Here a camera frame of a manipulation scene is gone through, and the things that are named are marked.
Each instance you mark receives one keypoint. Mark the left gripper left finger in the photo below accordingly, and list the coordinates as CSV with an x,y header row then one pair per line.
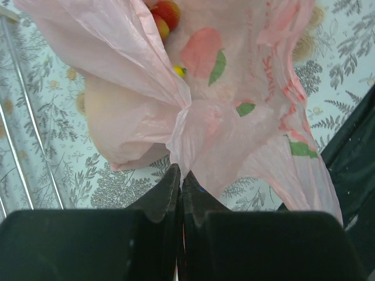
x,y
138,242

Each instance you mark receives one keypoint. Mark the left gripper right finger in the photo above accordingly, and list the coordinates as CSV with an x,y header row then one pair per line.
x,y
220,244

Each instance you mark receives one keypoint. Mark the pink plastic grocery bag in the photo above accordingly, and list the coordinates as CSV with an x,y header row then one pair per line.
x,y
238,112

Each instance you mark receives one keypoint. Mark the floral table mat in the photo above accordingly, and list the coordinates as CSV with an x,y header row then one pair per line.
x,y
48,156

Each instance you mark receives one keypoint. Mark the toy banana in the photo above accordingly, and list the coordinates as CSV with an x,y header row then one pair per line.
x,y
180,71

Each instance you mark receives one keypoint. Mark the red yellow toy peach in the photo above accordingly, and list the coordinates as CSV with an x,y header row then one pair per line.
x,y
166,16

